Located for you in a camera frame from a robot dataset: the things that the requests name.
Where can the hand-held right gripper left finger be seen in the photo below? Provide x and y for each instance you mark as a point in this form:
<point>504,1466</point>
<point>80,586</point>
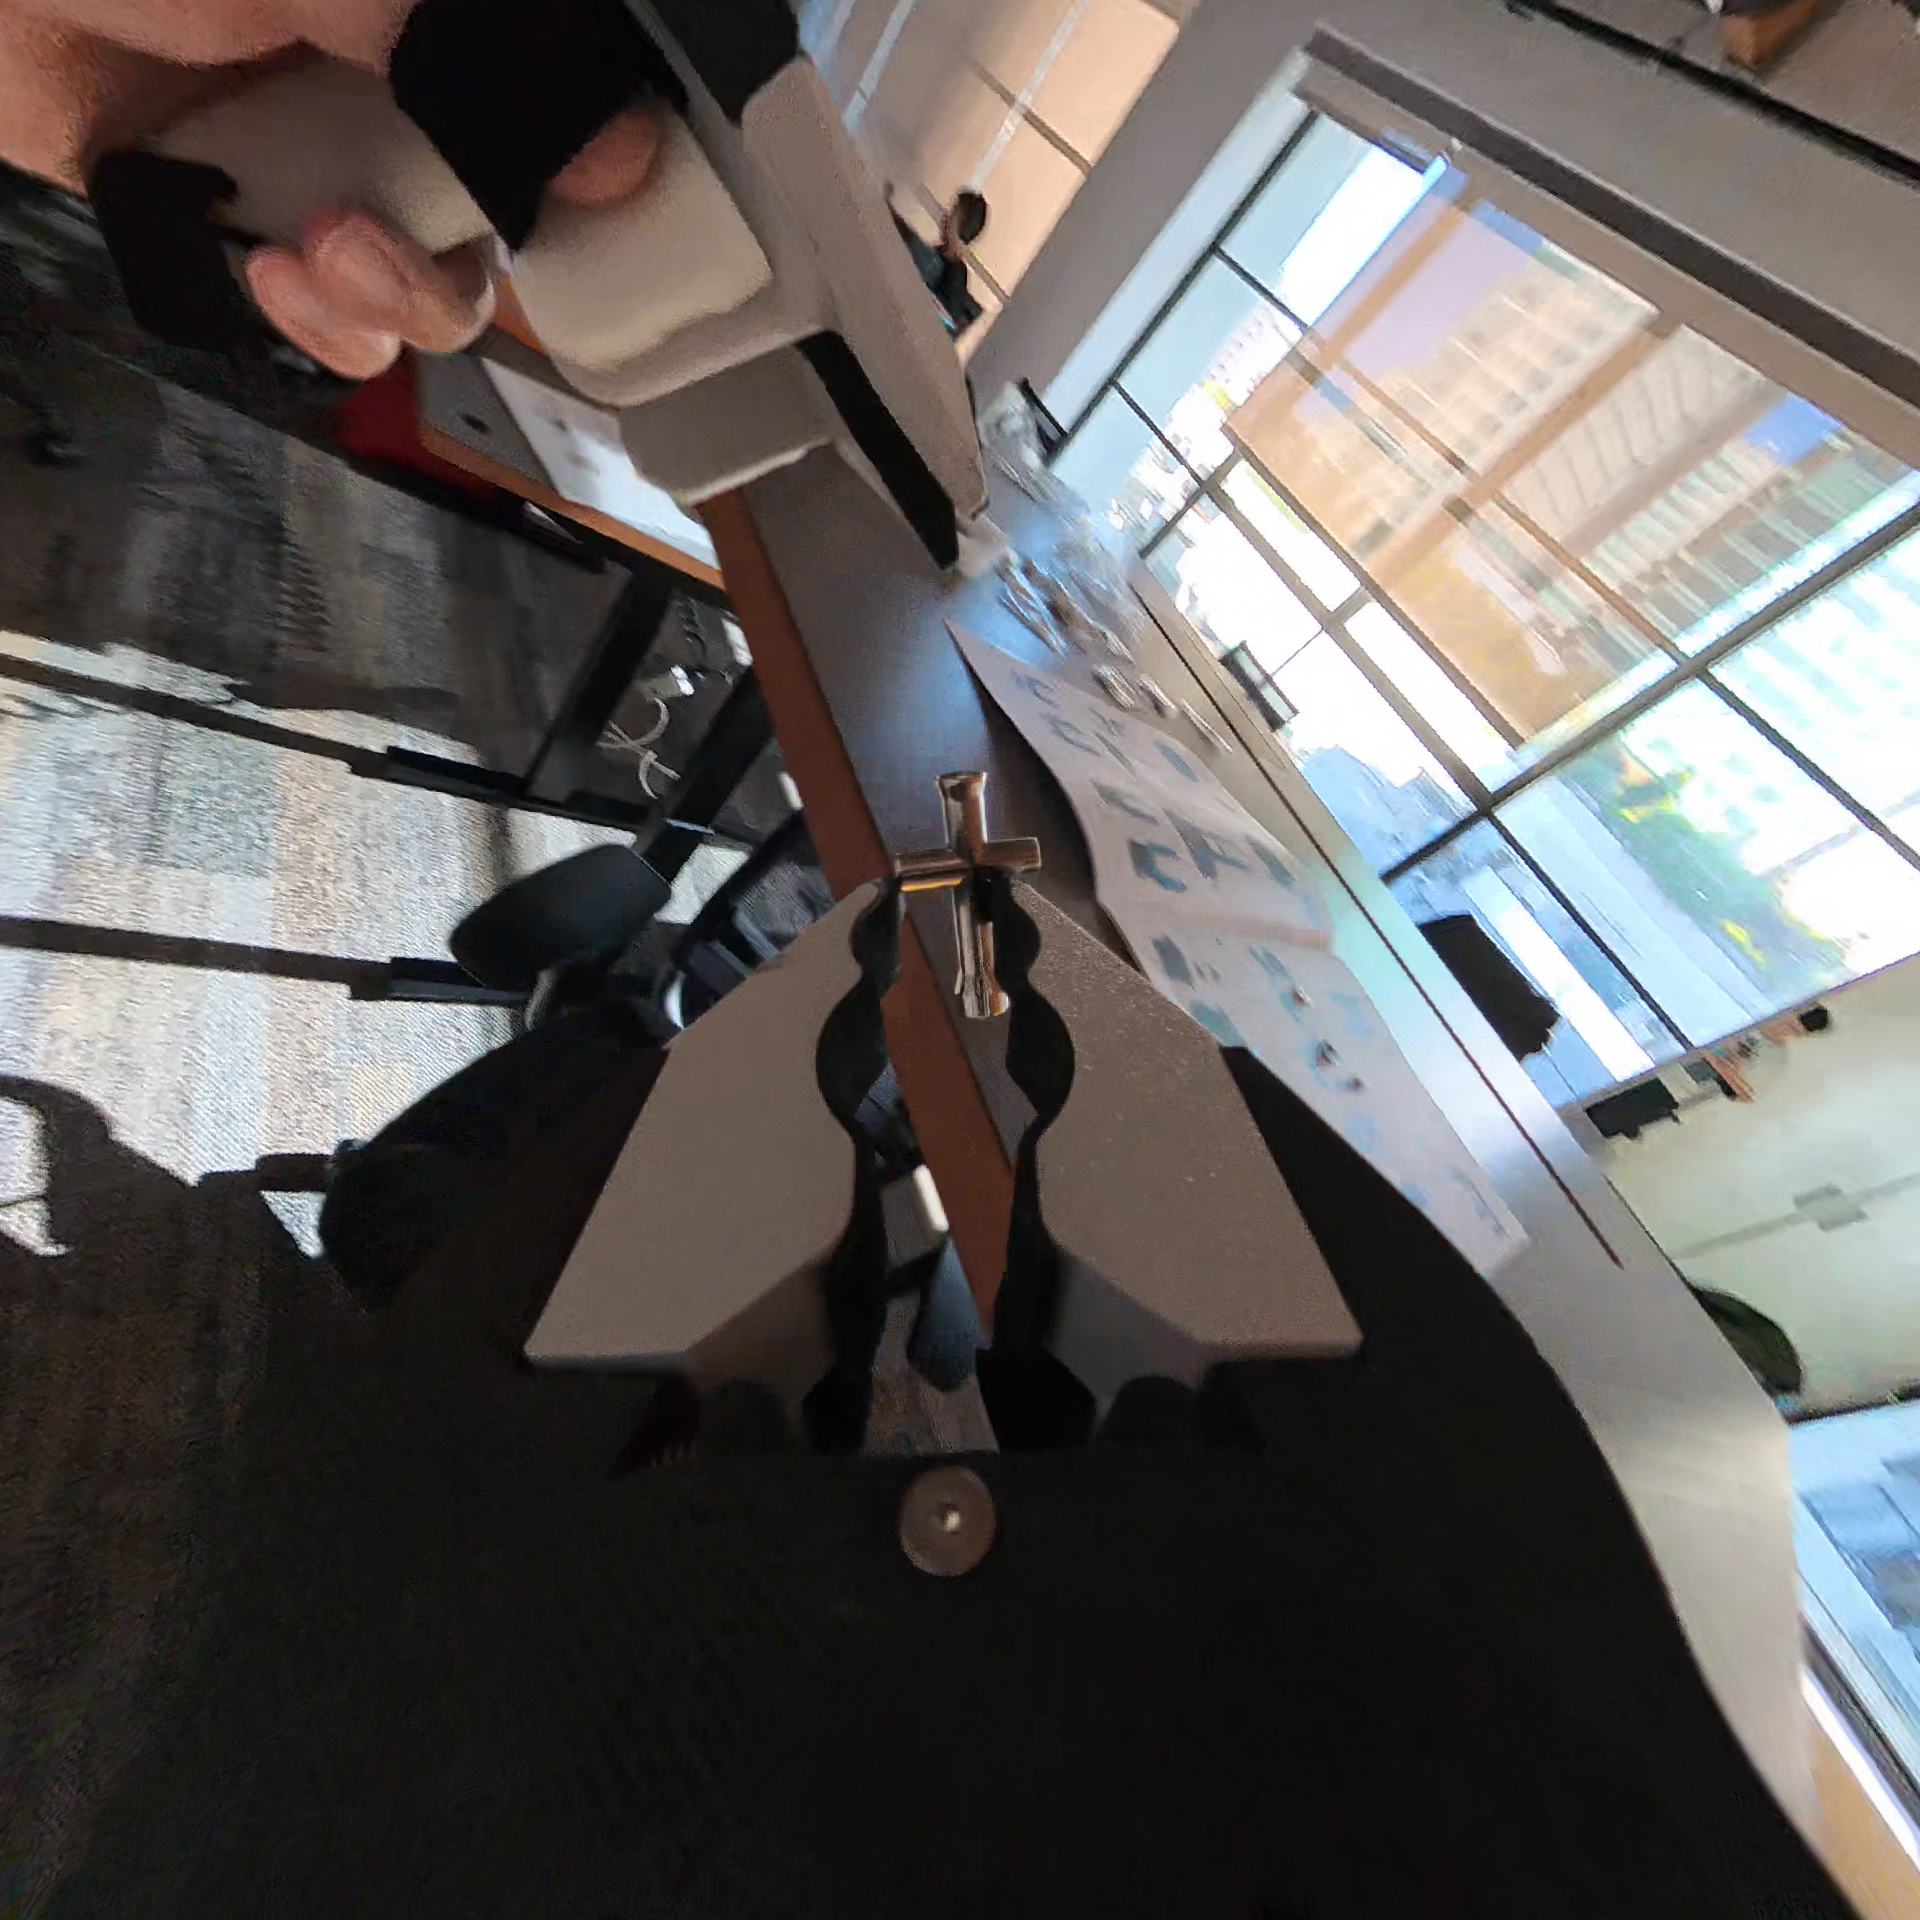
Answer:
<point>706,1200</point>

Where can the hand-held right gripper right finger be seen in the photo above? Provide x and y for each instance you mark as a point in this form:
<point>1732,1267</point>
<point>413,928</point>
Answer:
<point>1172,1200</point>

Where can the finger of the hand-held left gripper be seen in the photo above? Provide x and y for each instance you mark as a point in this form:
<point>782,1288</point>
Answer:
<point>871,297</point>

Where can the cross-shaped metal wrench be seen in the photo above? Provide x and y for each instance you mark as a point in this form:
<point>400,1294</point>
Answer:
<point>965,858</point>

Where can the person's left hand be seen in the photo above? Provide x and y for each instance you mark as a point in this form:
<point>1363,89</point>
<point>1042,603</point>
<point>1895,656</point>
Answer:
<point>151,62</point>

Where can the black office chair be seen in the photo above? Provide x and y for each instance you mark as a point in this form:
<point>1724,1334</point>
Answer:
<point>496,1142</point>

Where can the pile of small metal parts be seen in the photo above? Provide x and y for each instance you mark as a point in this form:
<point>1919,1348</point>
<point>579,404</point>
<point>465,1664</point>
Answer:
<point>1074,598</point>

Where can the printed instruction sheet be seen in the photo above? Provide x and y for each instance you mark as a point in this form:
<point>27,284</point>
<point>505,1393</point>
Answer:
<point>1141,811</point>

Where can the large glass window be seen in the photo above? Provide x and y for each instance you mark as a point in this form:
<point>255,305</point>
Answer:
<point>1500,524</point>

